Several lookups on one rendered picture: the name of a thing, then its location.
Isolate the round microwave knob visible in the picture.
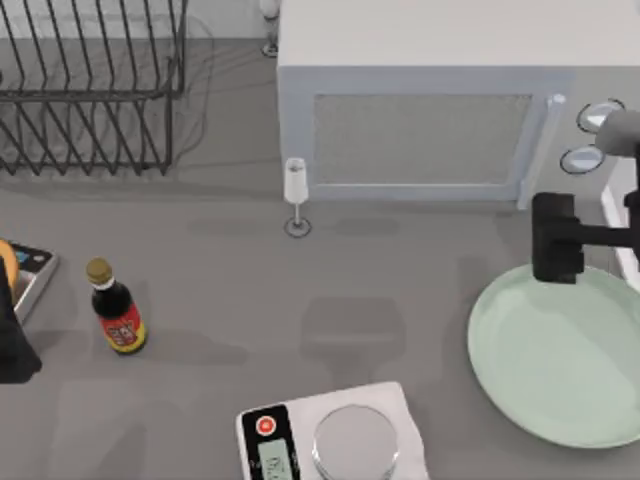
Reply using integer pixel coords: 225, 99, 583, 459
559, 144, 606, 176
576, 98, 627, 133

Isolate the pale green plate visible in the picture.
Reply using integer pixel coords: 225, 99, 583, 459
467, 263, 640, 450

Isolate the microwave door with mesh window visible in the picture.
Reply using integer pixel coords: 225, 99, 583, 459
278, 67, 574, 204

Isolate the pale microwave oven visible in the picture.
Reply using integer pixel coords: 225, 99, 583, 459
276, 0, 640, 211

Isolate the white kitchen scale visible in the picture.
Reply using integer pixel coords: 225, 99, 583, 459
235, 380, 432, 480

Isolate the white champagne glass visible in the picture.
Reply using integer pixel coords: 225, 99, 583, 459
283, 156, 313, 239

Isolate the clear stemmed glass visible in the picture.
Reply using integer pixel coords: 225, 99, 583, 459
259, 0, 282, 58

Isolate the dark sauce bottle, red label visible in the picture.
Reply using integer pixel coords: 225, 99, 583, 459
84, 256, 148, 357

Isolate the silver flat scale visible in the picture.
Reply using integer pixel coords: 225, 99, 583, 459
0, 239, 61, 324

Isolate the orange round object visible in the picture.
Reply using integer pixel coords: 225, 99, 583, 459
0, 238, 22, 297

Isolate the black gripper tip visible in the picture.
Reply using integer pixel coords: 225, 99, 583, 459
0, 259, 43, 385

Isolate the pale microwave door handle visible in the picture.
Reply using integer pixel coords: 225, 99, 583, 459
516, 92, 569, 211

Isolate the dark wire dish rack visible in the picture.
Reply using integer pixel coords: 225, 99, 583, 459
0, 0, 190, 177

